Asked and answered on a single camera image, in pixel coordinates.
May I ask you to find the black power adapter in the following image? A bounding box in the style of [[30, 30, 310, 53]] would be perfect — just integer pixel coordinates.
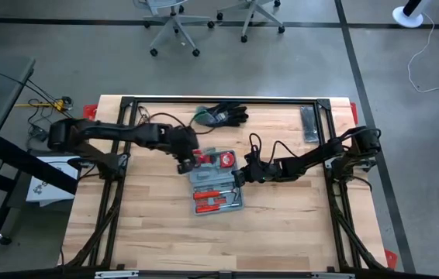
[[28, 125, 49, 143]]

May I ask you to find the white floor cable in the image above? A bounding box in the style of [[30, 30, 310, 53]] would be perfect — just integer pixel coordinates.
[[406, 12, 439, 95]]

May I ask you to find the black cable loop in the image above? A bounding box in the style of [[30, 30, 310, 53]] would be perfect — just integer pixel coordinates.
[[137, 105, 152, 127]]

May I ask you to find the red tape measure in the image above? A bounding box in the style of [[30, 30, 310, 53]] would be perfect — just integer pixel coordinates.
[[219, 151, 237, 169]]

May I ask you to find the black rectangular bar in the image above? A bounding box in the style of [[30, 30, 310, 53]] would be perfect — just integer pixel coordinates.
[[299, 105, 320, 144]]

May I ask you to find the white cardboard box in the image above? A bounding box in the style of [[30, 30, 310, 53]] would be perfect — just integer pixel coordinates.
[[25, 154, 81, 207]]

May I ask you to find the yellow cable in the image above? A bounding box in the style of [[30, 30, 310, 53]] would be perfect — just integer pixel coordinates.
[[14, 96, 74, 114]]

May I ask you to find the black work glove green cuff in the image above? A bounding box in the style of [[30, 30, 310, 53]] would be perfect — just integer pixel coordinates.
[[206, 102, 250, 119], [194, 107, 248, 129]]

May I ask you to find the white round pedestal base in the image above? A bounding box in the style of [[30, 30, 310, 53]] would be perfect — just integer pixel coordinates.
[[392, 0, 434, 29]]

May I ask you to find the grey plastic tool case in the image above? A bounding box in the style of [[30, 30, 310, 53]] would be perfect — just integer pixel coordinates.
[[187, 146, 246, 217]]

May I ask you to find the black aluminium table frame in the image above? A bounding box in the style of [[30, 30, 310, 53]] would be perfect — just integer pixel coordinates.
[[58, 95, 393, 272]]

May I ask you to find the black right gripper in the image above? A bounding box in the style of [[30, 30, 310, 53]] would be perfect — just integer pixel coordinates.
[[231, 152, 281, 189]]

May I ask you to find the black left wrist camera cable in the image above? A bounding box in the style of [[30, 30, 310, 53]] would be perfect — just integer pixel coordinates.
[[137, 111, 216, 136]]

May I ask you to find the grey office chair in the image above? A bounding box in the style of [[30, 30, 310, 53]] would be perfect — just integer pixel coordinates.
[[216, 0, 286, 44], [143, 0, 216, 58]]

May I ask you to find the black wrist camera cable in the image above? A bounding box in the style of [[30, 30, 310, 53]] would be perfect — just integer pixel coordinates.
[[248, 133, 296, 160], [137, 111, 216, 136]]

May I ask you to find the silver bracket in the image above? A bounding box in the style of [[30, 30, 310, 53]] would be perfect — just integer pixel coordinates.
[[94, 270, 140, 279], [311, 272, 356, 279]]

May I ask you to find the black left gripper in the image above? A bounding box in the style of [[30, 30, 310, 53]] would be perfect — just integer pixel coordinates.
[[167, 126, 206, 175]]

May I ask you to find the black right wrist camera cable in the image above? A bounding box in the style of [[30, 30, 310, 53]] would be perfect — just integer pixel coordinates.
[[248, 133, 296, 160]]

